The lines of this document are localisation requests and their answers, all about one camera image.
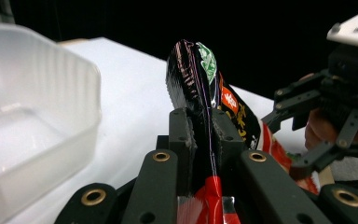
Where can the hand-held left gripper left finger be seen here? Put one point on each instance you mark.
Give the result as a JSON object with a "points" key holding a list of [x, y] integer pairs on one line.
{"points": [[180, 137]]}

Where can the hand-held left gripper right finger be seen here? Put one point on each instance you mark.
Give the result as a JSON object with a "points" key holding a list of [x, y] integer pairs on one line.
{"points": [[228, 140]]}

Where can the red and black soup base packet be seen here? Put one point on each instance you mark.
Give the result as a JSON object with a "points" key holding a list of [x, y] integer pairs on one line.
{"points": [[199, 81]]}

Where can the translucent plastic container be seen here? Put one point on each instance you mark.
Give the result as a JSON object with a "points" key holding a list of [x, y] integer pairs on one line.
{"points": [[37, 124]]}

